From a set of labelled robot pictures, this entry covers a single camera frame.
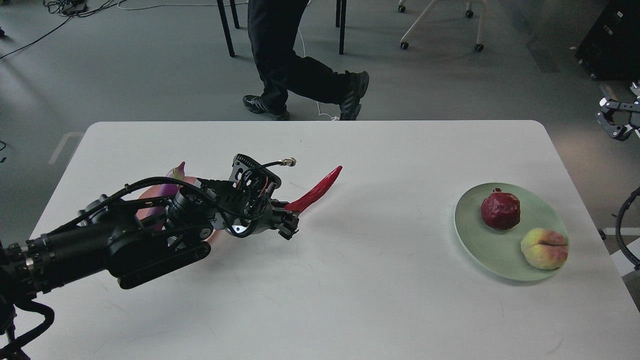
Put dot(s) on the walking person legs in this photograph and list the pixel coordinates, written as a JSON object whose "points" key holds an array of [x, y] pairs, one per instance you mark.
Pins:
{"points": [[272, 28]]}

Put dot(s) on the purple eggplant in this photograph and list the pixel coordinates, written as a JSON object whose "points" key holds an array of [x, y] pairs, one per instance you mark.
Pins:
{"points": [[163, 190]]}

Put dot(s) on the black table leg right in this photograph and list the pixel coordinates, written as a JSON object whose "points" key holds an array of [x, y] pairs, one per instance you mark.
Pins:
{"points": [[340, 23]]}

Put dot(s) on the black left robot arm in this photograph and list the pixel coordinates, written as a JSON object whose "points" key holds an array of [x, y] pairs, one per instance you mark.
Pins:
{"points": [[146, 230]]}

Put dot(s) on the white office chair base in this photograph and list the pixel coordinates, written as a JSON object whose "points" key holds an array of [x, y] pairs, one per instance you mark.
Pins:
{"points": [[476, 11]]}

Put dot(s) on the red chili pepper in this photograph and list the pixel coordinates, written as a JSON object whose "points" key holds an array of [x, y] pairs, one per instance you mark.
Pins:
{"points": [[316, 193]]}

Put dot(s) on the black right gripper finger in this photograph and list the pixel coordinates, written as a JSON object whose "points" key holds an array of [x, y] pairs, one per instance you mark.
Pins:
{"points": [[620, 120]]}

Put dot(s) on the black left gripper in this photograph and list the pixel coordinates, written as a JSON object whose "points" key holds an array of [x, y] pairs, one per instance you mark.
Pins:
{"points": [[243, 218]]}

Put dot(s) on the black table leg left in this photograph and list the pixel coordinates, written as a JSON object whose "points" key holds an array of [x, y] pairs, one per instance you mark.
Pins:
{"points": [[221, 5]]}

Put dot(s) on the black equipment cabinet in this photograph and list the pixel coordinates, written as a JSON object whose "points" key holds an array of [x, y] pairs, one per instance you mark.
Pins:
{"points": [[611, 48]]}

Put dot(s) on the green plate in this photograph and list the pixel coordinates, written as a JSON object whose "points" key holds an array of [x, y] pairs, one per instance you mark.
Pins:
{"points": [[499, 251]]}

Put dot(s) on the peach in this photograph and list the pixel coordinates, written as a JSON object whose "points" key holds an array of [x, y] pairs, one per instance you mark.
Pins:
{"points": [[544, 248]]}

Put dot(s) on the black table leg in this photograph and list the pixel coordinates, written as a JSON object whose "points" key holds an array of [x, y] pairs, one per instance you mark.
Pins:
{"points": [[221, 5], [340, 23]]}

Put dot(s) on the red pomegranate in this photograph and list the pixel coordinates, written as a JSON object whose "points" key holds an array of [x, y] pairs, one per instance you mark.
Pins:
{"points": [[501, 210]]}

